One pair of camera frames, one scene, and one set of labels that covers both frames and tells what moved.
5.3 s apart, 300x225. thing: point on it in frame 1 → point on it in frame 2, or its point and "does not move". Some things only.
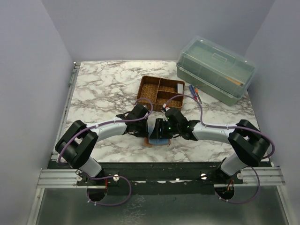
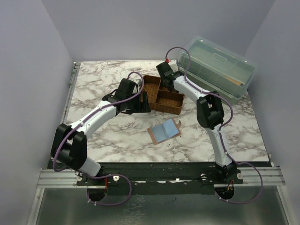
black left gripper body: [141, 130] → [135, 105]
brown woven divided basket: [158, 90] does not move
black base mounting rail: [159, 178] does not move
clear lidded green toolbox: [219, 71] does not move
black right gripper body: [167, 130] → [164, 85]
